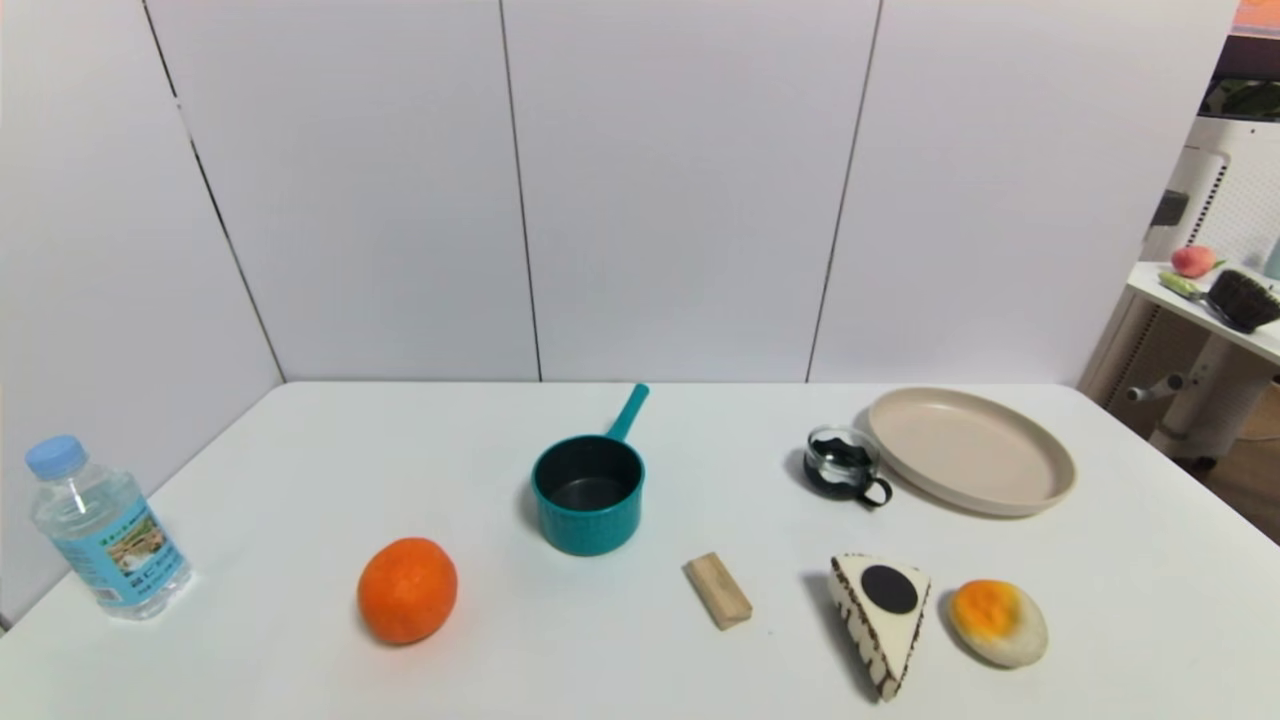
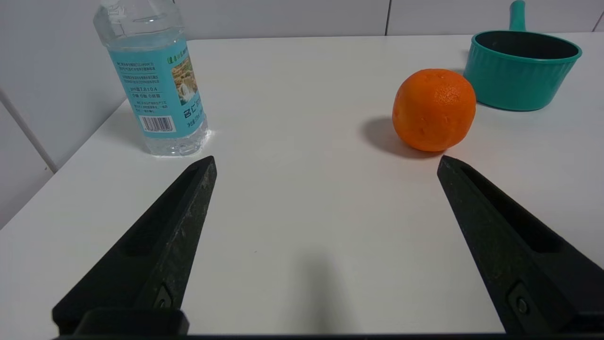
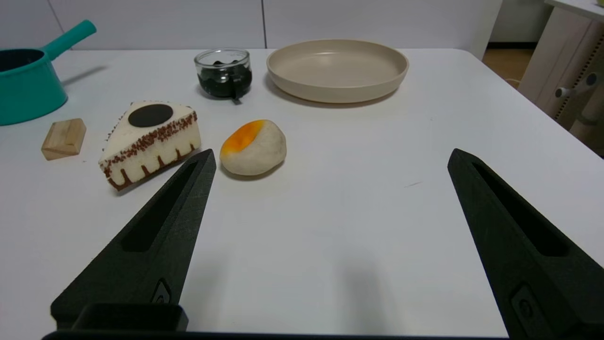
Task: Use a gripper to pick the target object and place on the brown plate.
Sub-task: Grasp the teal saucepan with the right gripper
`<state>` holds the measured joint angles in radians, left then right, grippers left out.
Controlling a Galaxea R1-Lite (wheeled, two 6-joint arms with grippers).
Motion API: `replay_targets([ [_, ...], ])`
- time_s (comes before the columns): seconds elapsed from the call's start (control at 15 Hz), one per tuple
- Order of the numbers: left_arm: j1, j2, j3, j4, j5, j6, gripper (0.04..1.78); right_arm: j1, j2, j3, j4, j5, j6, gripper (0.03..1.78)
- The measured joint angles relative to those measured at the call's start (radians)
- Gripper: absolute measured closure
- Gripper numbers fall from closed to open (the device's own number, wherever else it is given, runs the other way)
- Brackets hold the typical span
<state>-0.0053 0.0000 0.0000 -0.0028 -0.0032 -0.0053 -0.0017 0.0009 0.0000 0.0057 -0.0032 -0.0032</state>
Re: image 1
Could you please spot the brown round plate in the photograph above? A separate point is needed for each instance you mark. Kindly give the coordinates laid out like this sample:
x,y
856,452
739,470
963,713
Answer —
x,y
968,450

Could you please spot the pale blue object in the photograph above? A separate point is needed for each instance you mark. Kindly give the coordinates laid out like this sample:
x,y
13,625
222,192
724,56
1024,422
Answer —
x,y
1273,258

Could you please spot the small wooden block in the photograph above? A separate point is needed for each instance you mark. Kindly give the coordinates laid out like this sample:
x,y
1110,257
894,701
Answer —
x,y
718,590

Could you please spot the orange fruit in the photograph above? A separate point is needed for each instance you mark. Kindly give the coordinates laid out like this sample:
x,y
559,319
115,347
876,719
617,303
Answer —
x,y
407,590

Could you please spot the triangular cake slice toy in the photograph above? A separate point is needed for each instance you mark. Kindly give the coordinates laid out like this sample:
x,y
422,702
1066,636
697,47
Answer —
x,y
885,615

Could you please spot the white bun orange top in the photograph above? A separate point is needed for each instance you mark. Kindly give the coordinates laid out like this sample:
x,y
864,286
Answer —
x,y
997,622

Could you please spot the pink peach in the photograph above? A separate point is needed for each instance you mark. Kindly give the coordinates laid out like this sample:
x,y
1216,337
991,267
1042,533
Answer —
x,y
1192,261

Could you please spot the clear water bottle blue cap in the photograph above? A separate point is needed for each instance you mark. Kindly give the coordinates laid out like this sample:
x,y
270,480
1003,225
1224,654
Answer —
x,y
105,535

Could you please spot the white side table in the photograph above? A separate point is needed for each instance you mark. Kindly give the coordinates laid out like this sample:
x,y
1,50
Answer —
x,y
1215,380

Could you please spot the white pegboard panel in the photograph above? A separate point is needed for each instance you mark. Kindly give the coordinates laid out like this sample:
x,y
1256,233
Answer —
x,y
1215,190

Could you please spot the black round brush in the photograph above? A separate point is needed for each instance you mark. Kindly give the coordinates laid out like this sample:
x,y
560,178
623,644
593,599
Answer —
x,y
1243,300

